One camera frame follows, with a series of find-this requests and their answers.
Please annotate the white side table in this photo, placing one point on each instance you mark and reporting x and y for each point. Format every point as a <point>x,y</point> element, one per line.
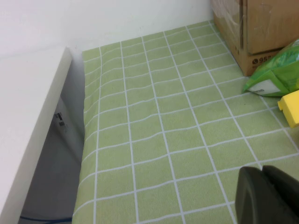
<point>23,105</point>

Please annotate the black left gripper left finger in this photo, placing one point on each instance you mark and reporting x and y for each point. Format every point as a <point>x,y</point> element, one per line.
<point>252,198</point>

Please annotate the cardboard box with printed address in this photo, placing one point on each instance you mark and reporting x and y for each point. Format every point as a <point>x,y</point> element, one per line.
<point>264,28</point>

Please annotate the yellow foam cube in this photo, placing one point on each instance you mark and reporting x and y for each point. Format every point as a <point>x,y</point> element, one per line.
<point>292,107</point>

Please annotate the green cucumber chips bag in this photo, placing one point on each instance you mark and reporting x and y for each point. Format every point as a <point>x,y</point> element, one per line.
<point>280,70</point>

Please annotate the green checked tablecloth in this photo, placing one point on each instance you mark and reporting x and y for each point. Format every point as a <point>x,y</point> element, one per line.
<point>163,116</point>

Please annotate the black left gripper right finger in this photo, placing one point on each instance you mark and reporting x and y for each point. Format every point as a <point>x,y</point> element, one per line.
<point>287,193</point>

